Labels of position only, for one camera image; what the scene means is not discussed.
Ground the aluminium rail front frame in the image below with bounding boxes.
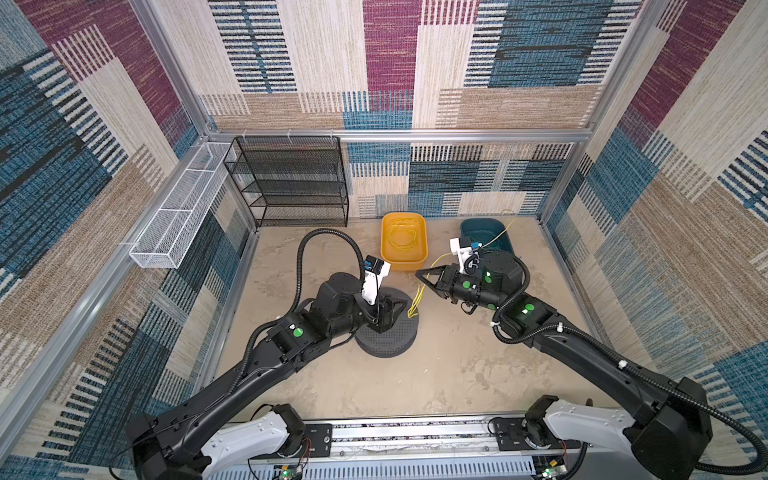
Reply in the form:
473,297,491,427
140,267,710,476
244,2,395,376
149,410,673,480

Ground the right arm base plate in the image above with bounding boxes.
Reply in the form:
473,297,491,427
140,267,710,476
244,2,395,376
486,416,581,454

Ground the black wire mesh shelf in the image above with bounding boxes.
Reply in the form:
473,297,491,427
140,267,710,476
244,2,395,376
223,136,350,227

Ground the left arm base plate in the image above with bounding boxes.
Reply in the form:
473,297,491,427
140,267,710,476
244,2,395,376
286,423,333,459

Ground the yellow cable in yellow tray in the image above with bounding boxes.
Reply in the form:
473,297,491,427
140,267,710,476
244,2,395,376
389,220,425,253

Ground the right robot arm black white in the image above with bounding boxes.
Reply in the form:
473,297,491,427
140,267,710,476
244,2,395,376
416,250,767,479

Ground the dark grey cable spool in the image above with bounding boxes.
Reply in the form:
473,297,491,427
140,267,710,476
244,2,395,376
354,287,419,358

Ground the yellow plastic tray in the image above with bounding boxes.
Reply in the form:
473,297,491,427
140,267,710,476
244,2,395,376
380,212,428,272

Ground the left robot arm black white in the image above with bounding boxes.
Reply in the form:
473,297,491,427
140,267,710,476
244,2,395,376
126,228,408,479

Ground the white wire mesh basket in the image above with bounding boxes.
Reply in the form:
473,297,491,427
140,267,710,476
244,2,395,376
130,142,230,269

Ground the teal plastic tray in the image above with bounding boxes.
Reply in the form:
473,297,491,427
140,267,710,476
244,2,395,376
460,218,514,253

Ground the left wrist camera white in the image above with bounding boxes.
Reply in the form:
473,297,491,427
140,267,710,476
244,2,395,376
362,255,391,306

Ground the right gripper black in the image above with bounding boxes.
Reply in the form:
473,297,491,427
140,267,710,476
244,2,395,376
414,263,503,312

